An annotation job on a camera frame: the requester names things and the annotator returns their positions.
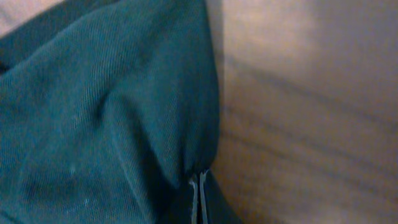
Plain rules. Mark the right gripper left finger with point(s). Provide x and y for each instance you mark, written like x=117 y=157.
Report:
x=194 y=212

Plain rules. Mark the black polo shirt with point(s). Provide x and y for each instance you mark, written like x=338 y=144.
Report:
x=108 y=109

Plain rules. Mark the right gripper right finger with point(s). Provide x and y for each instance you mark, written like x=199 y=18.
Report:
x=204 y=215

